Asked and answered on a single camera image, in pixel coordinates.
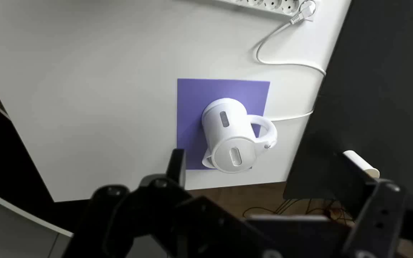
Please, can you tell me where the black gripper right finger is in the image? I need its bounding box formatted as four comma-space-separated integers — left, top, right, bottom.
342, 178, 405, 258

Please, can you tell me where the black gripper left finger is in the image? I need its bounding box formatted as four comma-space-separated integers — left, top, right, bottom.
164, 148, 282, 258

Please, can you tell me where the purple paper mat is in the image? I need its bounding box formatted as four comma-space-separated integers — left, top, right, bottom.
175, 77, 271, 172

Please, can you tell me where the white power strip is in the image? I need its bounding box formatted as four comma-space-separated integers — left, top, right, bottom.
218, 0, 313, 19

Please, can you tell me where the white power plug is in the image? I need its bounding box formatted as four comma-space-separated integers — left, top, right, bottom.
290, 0, 320, 26

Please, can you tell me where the white power cord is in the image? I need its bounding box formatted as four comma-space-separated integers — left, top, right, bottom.
253, 19, 329, 123

